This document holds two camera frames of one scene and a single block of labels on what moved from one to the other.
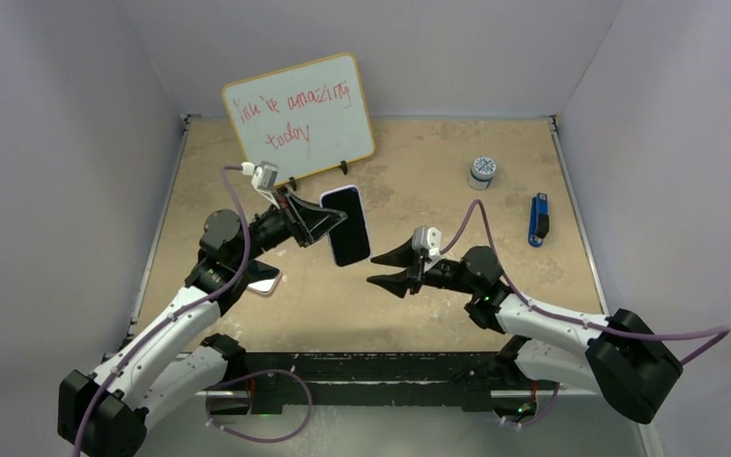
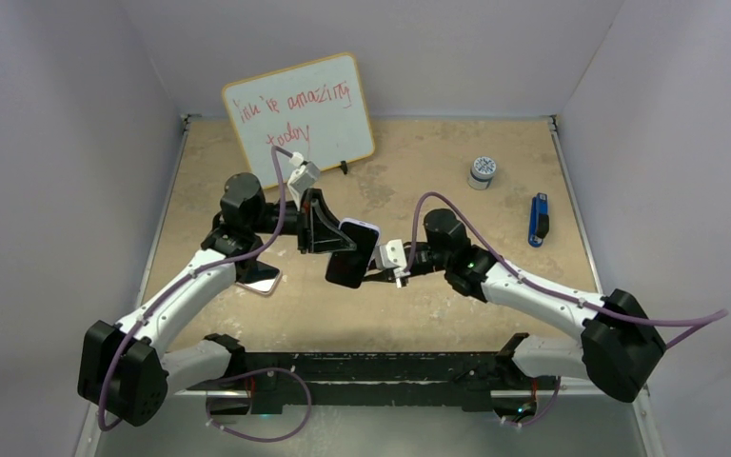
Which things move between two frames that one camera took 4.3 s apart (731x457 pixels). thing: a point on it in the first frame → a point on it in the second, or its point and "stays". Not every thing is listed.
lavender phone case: [365, 222] → [365, 237]
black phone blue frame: [350, 241] → [348, 268]
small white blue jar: [482, 172] stays
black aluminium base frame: [275, 380] stays
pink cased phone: [262, 277] stays
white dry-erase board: [304, 119] stays
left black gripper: [303, 219] → [337, 241]
